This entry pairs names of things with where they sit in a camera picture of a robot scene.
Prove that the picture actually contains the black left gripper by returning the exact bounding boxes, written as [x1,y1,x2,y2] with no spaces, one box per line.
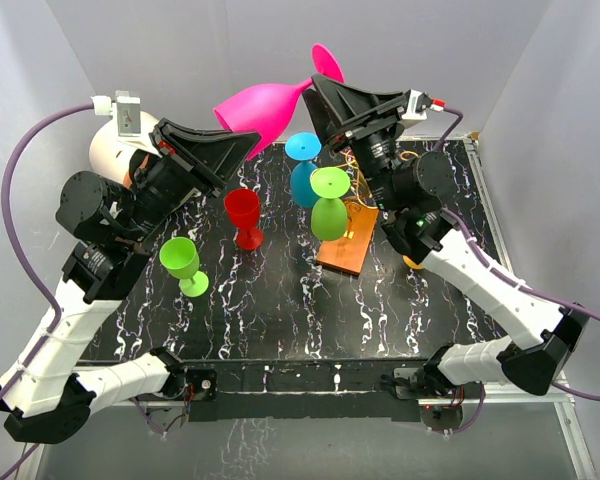
[120,118,261,242]

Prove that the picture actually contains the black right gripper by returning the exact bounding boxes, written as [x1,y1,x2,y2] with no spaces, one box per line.
[303,77,405,213]

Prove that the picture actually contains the blue wine glass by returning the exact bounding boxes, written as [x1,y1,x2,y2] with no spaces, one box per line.
[284,132,322,208]

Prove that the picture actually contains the pink wine glass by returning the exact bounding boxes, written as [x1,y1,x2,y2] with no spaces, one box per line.
[213,43,346,161]

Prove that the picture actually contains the green wine glass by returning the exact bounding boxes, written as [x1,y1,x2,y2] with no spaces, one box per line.
[159,236,209,298]
[310,167,351,241]

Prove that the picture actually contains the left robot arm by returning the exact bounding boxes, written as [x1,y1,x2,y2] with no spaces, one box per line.
[0,119,260,444]

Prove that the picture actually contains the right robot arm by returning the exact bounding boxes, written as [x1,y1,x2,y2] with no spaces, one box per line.
[302,74,590,397]

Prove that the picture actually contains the red wine glass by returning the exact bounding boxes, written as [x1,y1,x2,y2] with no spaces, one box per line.
[224,188,264,251]

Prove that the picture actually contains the wooden rack base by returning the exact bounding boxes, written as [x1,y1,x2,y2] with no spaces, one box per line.
[316,199,379,277]

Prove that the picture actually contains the orange wine glass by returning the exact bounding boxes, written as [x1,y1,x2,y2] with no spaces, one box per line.
[403,255,424,270]

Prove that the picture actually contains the white drum with coloured lid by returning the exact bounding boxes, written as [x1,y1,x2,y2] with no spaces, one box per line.
[89,111,158,187]

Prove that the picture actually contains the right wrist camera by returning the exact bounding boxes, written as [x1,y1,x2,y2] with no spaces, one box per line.
[401,90,446,126]

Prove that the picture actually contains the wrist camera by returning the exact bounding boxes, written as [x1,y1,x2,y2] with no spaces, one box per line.
[91,90,141,137]
[401,90,446,126]

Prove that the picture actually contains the gold wire glass rack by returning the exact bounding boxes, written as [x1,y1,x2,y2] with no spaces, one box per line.
[338,149,378,210]

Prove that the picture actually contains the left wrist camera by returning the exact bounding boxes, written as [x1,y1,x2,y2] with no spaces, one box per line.
[91,90,141,137]

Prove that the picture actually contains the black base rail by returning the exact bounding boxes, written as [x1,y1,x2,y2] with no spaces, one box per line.
[129,357,486,424]

